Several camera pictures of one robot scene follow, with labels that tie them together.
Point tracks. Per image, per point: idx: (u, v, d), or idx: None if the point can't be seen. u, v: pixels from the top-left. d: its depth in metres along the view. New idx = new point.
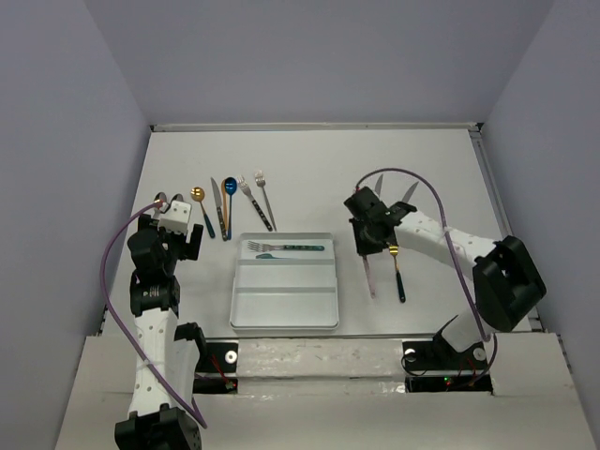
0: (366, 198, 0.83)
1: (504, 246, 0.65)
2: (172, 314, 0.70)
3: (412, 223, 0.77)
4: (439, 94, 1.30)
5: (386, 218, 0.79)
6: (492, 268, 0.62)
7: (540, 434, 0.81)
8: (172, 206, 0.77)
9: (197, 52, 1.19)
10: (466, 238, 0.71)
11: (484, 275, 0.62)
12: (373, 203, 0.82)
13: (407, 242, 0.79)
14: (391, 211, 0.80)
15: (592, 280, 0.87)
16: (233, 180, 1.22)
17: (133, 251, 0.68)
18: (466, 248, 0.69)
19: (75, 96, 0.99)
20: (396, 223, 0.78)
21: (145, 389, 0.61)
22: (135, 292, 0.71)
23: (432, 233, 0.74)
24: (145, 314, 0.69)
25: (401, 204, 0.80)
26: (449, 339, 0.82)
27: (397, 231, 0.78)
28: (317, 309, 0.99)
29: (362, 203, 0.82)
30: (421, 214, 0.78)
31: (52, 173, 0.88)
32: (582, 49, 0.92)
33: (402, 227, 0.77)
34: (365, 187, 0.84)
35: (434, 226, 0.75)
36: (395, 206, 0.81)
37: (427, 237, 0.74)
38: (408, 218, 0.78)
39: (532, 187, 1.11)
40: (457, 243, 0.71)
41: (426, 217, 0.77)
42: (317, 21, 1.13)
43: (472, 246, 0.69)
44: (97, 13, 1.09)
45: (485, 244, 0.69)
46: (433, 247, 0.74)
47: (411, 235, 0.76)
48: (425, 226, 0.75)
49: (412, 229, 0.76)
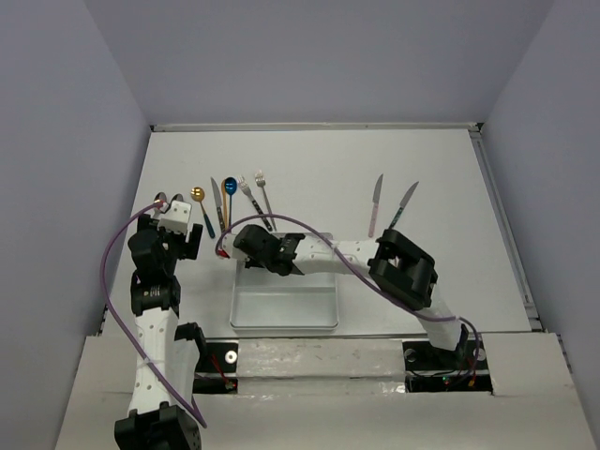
0: (257, 237, 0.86)
1: (387, 241, 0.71)
2: (172, 314, 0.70)
3: (306, 250, 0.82)
4: (439, 94, 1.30)
5: (285, 255, 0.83)
6: (384, 265, 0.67)
7: (541, 435, 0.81)
8: (172, 206, 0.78)
9: (197, 52, 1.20)
10: (354, 247, 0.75)
11: (381, 275, 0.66)
12: (264, 240, 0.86)
13: (306, 268, 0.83)
14: (284, 246, 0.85)
15: (592, 280, 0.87)
16: (233, 180, 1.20)
17: (133, 251, 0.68)
18: (358, 256, 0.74)
19: (75, 95, 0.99)
20: (294, 256, 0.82)
21: (145, 387, 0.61)
22: (136, 292, 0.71)
23: (324, 253, 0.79)
24: (146, 314, 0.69)
25: (293, 236, 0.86)
26: (436, 341, 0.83)
27: (296, 262, 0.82)
28: (316, 309, 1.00)
29: (255, 244, 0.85)
30: (308, 240, 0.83)
31: (52, 172, 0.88)
32: (581, 48, 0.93)
33: (298, 258, 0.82)
34: (253, 226, 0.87)
35: (323, 247, 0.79)
36: (285, 239, 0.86)
37: (322, 261, 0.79)
38: (300, 247, 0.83)
39: (531, 187, 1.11)
40: (348, 254, 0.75)
41: (315, 242, 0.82)
42: (316, 20, 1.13)
43: (362, 251, 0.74)
44: (97, 13, 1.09)
45: (369, 246, 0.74)
46: (332, 265, 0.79)
47: (310, 262, 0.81)
48: (317, 248, 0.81)
49: (307, 256, 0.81)
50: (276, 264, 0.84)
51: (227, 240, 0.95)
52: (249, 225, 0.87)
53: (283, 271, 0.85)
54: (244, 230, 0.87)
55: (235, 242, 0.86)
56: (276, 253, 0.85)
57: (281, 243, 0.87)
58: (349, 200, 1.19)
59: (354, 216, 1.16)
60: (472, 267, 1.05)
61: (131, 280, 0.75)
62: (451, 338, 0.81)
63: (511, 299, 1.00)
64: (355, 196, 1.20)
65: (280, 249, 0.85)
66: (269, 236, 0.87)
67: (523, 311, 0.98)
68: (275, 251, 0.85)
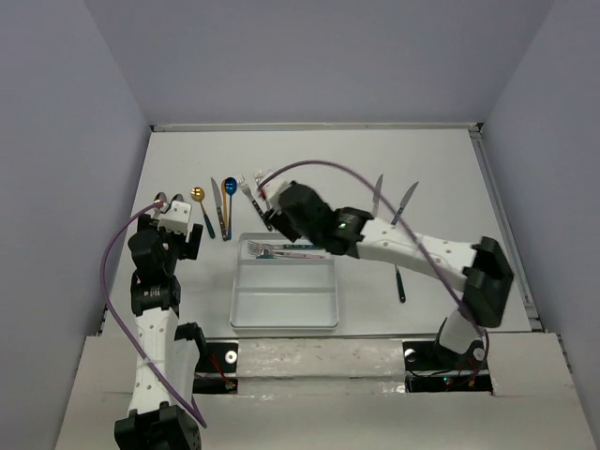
0: (310, 204, 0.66)
1: (485, 249, 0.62)
2: (172, 314, 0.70)
3: (377, 235, 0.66)
4: (439, 94, 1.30)
5: (346, 232, 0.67)
6: (483, 280, 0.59)
7: (541, 435, 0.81)
8: (172, 206, 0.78)
9: (197, 52, 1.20)
10: (442, 246, 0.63)
11: (479, 288, 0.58)
12: (320, 209, 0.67)
13: (370, 254, 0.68)
14: (345, 221, 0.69)
15: (591, 279, 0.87)
16: (233, 179, 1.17)
17: (133, 251, 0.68)
18: (448, 260, 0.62)
19: (75, 96, 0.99)
20: (360, 238, 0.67)
21: (145, 387, 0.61)
22: (136, 292, 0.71)
23: (404, 246, 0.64)
24: (146, 314, 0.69)
25: (355, 213, 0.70)
26: (449, 345, 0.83)
27: (360, 246, 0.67)
28: (316, 309, 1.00)
29: (309, 213, 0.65)
30: (382, 222, 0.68)
31: (52, 172, 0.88)
32: (582, 48, 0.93)
33: (367, 241, 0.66)
34: (307, 189, 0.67)
35: (404, 236, 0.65)
36: (343, 214, 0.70)
37: (399, 251, 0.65)
38: (367, 229, 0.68)
39: (532, 187, 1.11)
40: (435, 254, 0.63)
41: (388, 226, 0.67)
42: (316, 20, 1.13)
43: (454, 255, 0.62)
44: (97, 13, 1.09)
45: (463, 249, 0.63)
46: (407, 262, 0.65)
47: (382, 251, 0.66)
48: (392, 235, 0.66)
49: (379, 242, 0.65)
50: (329, 242, 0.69)
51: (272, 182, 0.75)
52: (305, 187, 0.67)
53: (334, 249, 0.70)
54: (295, 189, 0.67)
55: (283, 204, 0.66)
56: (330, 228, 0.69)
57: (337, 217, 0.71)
58: (350, 200, 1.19)
59: None
60: None
61: (131, 280, 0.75)
62: (464, 344, 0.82)
63: (510, 300, 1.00)
64: (356, 196, 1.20)
65: (339, 225, 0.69)
66: (322, 205, 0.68)
67: (523, 311, 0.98)
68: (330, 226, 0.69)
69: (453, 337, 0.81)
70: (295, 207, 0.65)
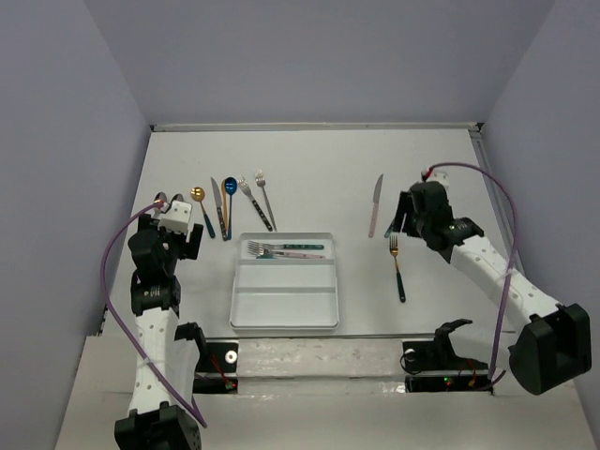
0: (435, 199, 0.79)
1: (567, 314, 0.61)
2: (172, 313, 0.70)
3: (475, 249, 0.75)
4: (439, 94, 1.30)
5: (449, 233, 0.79)
6: (546, 336, 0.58)
7: (541, 435, 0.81)
8: (172, 206, 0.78)
9: (197, 52, 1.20)
10: (528, 289, 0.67)
11: (535, 337, 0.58)
12: (441, 207, 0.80)
13: (459, 261, 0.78)
14: (455, 225, 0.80)
15: (591, 279, 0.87)
16: (233, 179, 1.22)
17: (134, 251, 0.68)
18: (524, 301, 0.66)
19: (75, 96, 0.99)
20: (458, 244, 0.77)
21: (145, 387, 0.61)
22: (136, 292, 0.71)
23: (493, 271, 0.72)
24: (146, 314, 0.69)
25: (469, 223, 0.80)
26: (460, 347, 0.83)
27: (456, 250, 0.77)
28: (316, 309, 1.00)
29: (429, 206, 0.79)
30: (487, 242, 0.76)
31: (52, 172, 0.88)
32: (582, 48, 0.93)
33: (462, 248, 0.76)
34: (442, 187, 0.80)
35: (497, 263, 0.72)
36: (460, 221, 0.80)
37: (484, 272, 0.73)
38: (471, 240, 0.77)
39: (532, 187, 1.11)
40: (516, 291, 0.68)
41: (489, 247, 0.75)
42: (316, 20, 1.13)
43: (533, 301, 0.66)
44: (98, 13, 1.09)
45: (547, 305, 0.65)
46: (488, 283, 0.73)
47: (469, 262, 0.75)
48: (487, 258, 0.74)
49: (472, 254, 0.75)
50: (432, 235, 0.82)
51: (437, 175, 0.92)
52: (439, 184, 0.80)
53: (433, 243, 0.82)
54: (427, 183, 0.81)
55: (412, 190, 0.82)
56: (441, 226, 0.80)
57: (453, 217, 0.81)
58: (350, 200, 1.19)
59: (355, 216, 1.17)
60: None
61: (131, 280, 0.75)
62: (466, 352, 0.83)
63: None
64: (356, 196, 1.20)
65: (450, 227, 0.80)
66: (446, 207, 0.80)
67: None
68: (442, 223, 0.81)
69: (464, 346, 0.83)
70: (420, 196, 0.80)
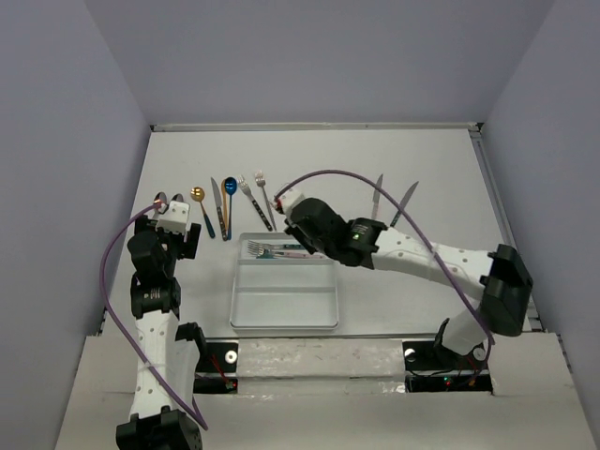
0: (324, 216, 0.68)
1: (502, 258, 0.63)
2: (172, 316, 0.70)
3: (390, 246, 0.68)
4: (439, 94, 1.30)
5: (359, 244, 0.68)
6: (502, 288, 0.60)
7: (541, 435, 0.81)
8: (171, 206, 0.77)
9: (196, 52, 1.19)
10: (459, 256, 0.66)
11: (497, 296, 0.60)
12: (333, 221, 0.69)
13: (382, 265, 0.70)
14: (358, 232, 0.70)
15: (590, 281, 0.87)
16: (233, 180, 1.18)
17: (133, 253, 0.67)
18: (466, 268, 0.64)
19: (74, 96, 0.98)
20: (372, 249, 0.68)
21: (146, 392, 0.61)
22: (136, 295, 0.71)
23: (419, 256, 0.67)
24: (147, 317, 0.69)
25: (364, 222, 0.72)
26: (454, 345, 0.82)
27: (375, 256, 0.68)
28: (316, 308, 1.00)
29: (323, 226, 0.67)
30: (393, 232, 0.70)
31: (52, 174, 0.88)
32: (583, 50, 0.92)
33: (381, 252, 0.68)
34: (316, 201, 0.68)
35: (417, 247, 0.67)
36: (357, 225, 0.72)
37: (412, 262, 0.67)
38: (381, 240, 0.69)
39: (532, 187, 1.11)
40: (451, 263, 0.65)
41: (401, 236, 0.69)
42: (317, 19, 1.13)
43: (472, 264, 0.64)
44: (97, 13, 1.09)
45: (479, 258, 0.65)
46: (423, 271, 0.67)
47: (395, 262, 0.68)
48: (406, 247, 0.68)
49: (393, 253, 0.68)
50: (344, 252, 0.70)
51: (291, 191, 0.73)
52: (316, 201, 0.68)
53: (350, 261, 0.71)
54: (307, 205, 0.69)
55: (297, 220, 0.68)
56: (346, 238, 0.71)
57: (349, 226, 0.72)
58: (349, 201, 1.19)
59: (354, 215, 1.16)
60: None
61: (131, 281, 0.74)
62: (466, 346, 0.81)
63: None
64: (355, 196, 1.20)
65: (353, 236, 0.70)
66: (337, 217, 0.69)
67: None
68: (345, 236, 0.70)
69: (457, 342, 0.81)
70: (310, 222, 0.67)
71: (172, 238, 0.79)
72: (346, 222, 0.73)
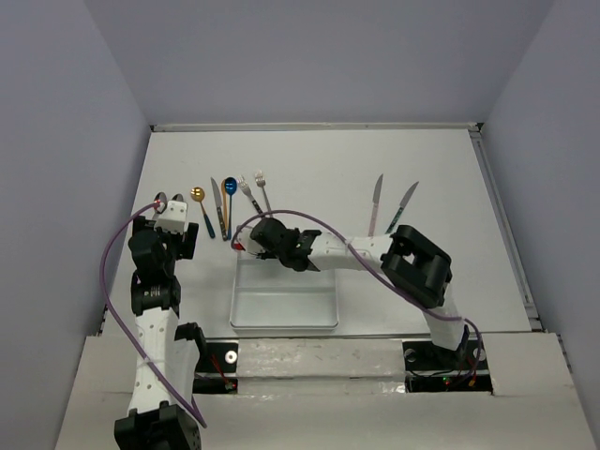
0: (274, 231, 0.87)
1: (401, 235, 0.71)
2: (172, 314, 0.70)
3: (321, 247, 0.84)
4: (439, 94, 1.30)
5: (300, 250, 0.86)
6: (397, 261, 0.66)
7: (541, 435, 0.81)
8: (169, 205, 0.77)
9: (197, 52, 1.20)
10: (368, 242, 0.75)
11: (393, 268, 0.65)
12: (282, 235, 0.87)
13: (322, 264, 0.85)
14: (301, 242, 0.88)
15: (591, 280, 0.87)
16: (233, 180, 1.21)
17: (133, 251, 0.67)
18: (371, 250, 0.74)
19: (74, 96, 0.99)
20: (309, 252, 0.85)
21: (145, 387, 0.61)
22: (136, 292, 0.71)
23: (339, 250, 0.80)
24: (147, 314, 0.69)
25: (307, 232, 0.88)
26: (441, 340, 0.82)
27: (311, 258, 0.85)
28: (316, 308, 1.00)
29: (273, 239, 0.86)
30: (324, 235, 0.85)
31: (52, 172, 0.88)
32: (581, 49, 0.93)
33: (314, 253, 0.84)
34: (267, 220, 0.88)
35: (339, 242, 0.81)
36: (303, 235, 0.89)
37: (337, 255, 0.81)
38: (317, 243, 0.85)
39: (532, 186, 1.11)
40: (361, 249, 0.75)
41: (330, 237, 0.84)
42: (316, 20, 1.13)
43: (376, 247, 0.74)
44: (97, 14, 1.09)
45: (383, 240, 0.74)
46: (346, 262, 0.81)
47: (325, 258, 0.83)
48: (332, 245, 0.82)
49: (322, 251, 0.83)
50: (292, 260, 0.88)
51: (243, 232, 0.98)
52: (267, 219, 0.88)
53: (298, 265, 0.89)
54: (261, 223, 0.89)
55: (252, 234, 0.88)
56: (292, 248, 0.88)
57: (297, 238, 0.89)
58: (350, 201, 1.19)
59: (355, 215, 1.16)
60: (470, 266, 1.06)
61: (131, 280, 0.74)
62: (455, 341, 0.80)
63: (511, 300, 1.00)
64: (355, 195, 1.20)
65: (297, 245, 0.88)
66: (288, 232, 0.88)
67: (523, 311, 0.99)
68: (291, 246, 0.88)
69: (440, 337, 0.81)
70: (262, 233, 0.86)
71: (172, 238, 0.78)
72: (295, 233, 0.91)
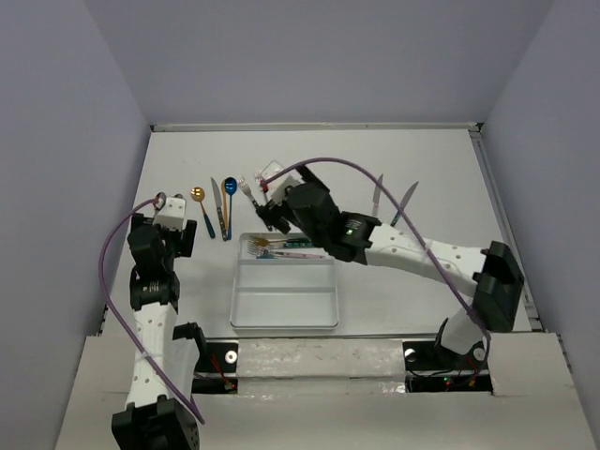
0: (324, 209, 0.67)
1: (495, 254, 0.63)
2: (171, 309, 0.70)
3: (384, 242, 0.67)
4: (439, 94, 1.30)
5: (352, 241, 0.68)
6: (494, 286, 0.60)
7: (542, 436, 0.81)
8: (168, 202, 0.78)
9: (197, 52, 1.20)
10: (454, 252, 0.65)
11: (492, 295, 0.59)
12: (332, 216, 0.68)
13: (375, 261, 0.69)
14: (352, 228, 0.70)
15: (591, 280, 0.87)
16: (233, 180, 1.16)
17: (133, 247, 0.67)
18: (459, 264, 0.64)
19: (75, 96, 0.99)
20: (366, 245, 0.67)
21: (142, 381, 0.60)
22: (134, 289, 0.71)
23: (412, 251, 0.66)
24: (145, 308, 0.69)
25: (360, 218, 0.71)
26: (454, 344, 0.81)
27: (367, 251, 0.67)
28: (316, 308, 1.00)
29: (322, 218, 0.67)
30: (387, 228, 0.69)
31: (52, 172, 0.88)
32: (581, 50, 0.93)
33: (373, 247, 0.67)
34: (320, 193, 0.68)
35: (411, 242, 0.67)
36: (352, 221, 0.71)
37: (406, 258, 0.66)
38: (373, 235, 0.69)
39: (532, 186, 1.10)
40: (444, 260, 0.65)
41: (396, 232, 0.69)
42: (316, 20, 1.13)
43: (464, 260, 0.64)
44: (98, 14, 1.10)
45: (472, 254, 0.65)
46: (414, 264, 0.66)
47: (387, 256, 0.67)
48: (399, 242, 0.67)
49: (386, 247, 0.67)
50: (337, 247, 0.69)
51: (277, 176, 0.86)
52: (322, 191, 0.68)
53: (341, 256, 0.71)
54: (309, 194, 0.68)
55: (295, 205, 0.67)
56: (339, 235, 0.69)
57: (346, 224, 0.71)
58: (350, 201, 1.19)
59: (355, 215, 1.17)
60: None
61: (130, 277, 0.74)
62: (468, 345, 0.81)
63: None
64: (355, 195, 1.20)
65: (347, 232, 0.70)
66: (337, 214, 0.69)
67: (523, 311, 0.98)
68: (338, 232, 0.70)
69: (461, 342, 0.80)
70: (309, 211, 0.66)
71: (172, 235, 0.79)
72: (341, 216, 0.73)
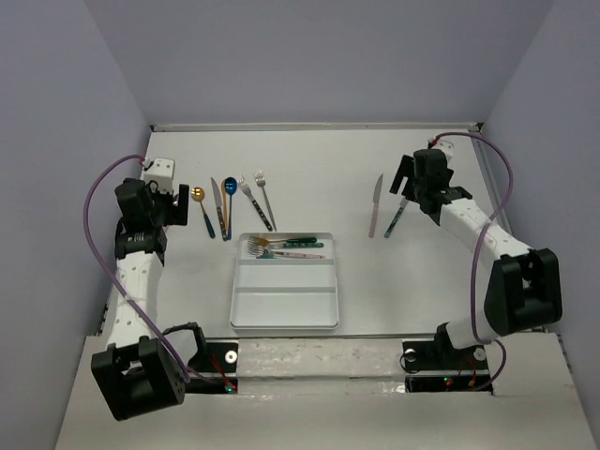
0: (435, 165, 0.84)
1: (537, 255, 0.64)
2: (156, 257, 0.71)
3: (460, 207, 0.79)
4: (438, 94, 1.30)
5: (440, 197, 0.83)
6: (514, 269, 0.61)
7: (542, 435, 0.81)
8: (155, 162, 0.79)
9: (197, 52, 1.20)
10: (503, 236, 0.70)
11: (502, 270, 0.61)
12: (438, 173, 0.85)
13: (447, 220, 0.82)
14: (445, 191, 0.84)
15: (590, 280, 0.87)
16: (233, 180, 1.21)
17: (119, 195, 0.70)
18: (499, 244, 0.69)
19: (74, 95, 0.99)
20: (446, 202, 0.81)
21: (125, 323, 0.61)
22: (120, 239, 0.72)
23: (475, 222, 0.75)
24: (130, 256, 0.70)
25: (458, 189, 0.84)
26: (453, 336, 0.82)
27: (443, 208, 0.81)
28: (316, 308, 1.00)
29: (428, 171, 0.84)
30: (472, 202, 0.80)
31: (51, 172, 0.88)
32: (581, 49, 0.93)
33: (450, 207, 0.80)
34: (442, 155, 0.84)
35: (479, 217, 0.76)
36: (453, 189, 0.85)
37: (467, 224, 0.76)
38: (458, 202, 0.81)
39: (532, 186, 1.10)
40: (492, 237, 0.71)
41: (475, 207, 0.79)
42: (316, 20, 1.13)
43: (505, 245, 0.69)
44: (97, 13, 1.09)
45: (518, 247, 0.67)
46: (471, 234, 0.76)
47: (455, 218, 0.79)
48: (472, 214, 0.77)
49: (458, 211, 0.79)
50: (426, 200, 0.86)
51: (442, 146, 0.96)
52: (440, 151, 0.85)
53: (426, 209, 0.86)
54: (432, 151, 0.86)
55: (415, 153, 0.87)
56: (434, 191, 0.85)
57: (446, 188, 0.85)
58: (350, 202, 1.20)
59: (355, 215, 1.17)
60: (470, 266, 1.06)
61: (117, 230, 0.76)
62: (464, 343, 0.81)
63: None
64: (355, 196, 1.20)
65: (442, 192, 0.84)
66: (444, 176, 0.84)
67: None
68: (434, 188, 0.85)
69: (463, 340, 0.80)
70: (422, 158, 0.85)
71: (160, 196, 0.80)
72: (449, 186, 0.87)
